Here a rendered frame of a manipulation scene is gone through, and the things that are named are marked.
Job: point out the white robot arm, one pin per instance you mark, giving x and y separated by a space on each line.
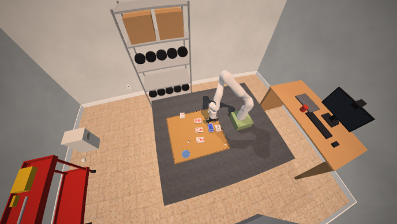
227 78

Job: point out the blue round disc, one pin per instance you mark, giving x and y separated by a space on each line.
185 153

